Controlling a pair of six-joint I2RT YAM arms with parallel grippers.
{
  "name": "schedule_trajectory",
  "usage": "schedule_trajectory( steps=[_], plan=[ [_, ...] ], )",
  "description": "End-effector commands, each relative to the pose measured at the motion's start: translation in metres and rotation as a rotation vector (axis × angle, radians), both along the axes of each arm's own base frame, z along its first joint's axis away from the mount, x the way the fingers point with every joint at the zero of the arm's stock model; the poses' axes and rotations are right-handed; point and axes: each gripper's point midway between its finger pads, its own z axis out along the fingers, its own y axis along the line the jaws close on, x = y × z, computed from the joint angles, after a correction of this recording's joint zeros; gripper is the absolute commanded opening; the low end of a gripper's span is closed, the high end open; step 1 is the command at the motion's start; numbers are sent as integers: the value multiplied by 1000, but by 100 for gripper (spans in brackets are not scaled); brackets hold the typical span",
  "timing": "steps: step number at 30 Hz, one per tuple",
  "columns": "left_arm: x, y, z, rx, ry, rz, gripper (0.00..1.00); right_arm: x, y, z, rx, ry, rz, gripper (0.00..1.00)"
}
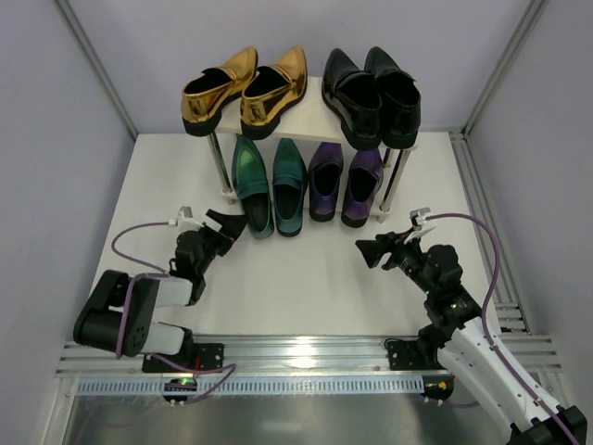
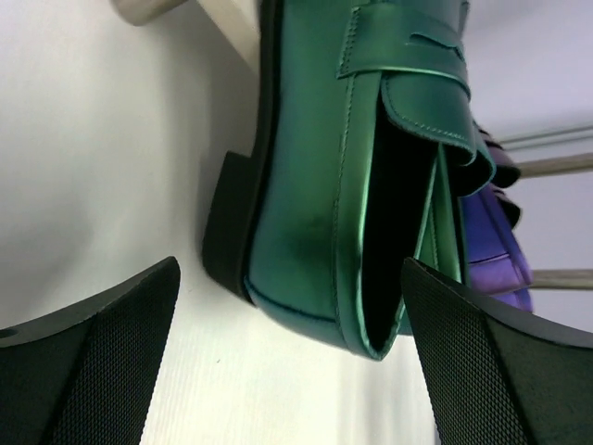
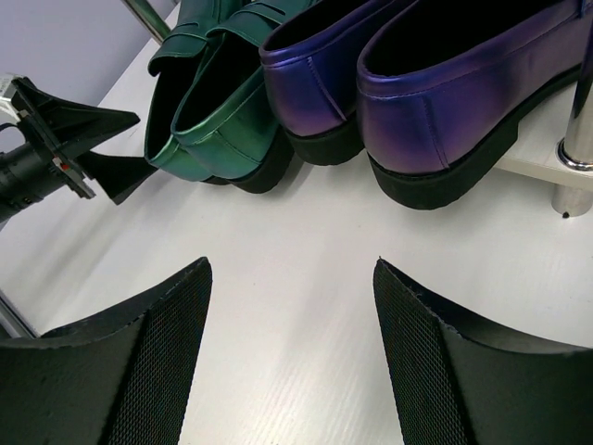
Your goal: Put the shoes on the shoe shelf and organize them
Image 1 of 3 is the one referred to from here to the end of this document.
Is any green loafer shoe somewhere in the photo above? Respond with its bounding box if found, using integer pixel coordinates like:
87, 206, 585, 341
232, 135, 274, 239
272, 138, 308, 237

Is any purple loafer shoe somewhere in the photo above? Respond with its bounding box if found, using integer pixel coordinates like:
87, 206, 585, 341
341, 148, 384, 228
309, 142, 344, 223

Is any gold loafer shoe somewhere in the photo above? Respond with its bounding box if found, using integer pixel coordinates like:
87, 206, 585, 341
181, 46, 259, 137
240, 45, 308, 140

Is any black loafer shoe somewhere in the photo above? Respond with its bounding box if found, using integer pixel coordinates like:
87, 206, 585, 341
364, 46, 422, 149
322, 48, 382, 151

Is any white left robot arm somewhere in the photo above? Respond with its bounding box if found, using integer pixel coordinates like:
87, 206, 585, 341
73, 207, 247, 373

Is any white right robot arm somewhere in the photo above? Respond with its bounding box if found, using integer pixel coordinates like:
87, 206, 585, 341
355, 231, 587, 444

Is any white two-tier shoe shelf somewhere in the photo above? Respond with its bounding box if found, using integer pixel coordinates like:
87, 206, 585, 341
207, 77, 418, 223

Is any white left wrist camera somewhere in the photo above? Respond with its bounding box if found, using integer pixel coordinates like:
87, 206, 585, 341
167, 206, 203, 233

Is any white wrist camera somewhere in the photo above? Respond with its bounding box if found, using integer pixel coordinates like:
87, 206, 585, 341
167, 206, 203, 233
404, 208, 435, 244

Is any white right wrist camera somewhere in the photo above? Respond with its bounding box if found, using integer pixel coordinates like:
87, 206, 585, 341
404, 208, 435, 244

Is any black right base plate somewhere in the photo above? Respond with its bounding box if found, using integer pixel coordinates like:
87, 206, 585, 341
384, 337, 429, 371

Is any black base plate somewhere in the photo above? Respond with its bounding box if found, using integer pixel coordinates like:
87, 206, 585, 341
142, 343, 225, 374
384, 337, 429, 371

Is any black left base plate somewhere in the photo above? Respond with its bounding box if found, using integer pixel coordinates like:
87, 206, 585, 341
142, 343, 225, 374

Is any aluminium mounting rail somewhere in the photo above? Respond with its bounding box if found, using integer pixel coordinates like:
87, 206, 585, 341
56, 334, 561, 377

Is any slotted grey cable duct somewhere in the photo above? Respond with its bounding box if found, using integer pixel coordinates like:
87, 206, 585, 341
76, 375, 424, 397

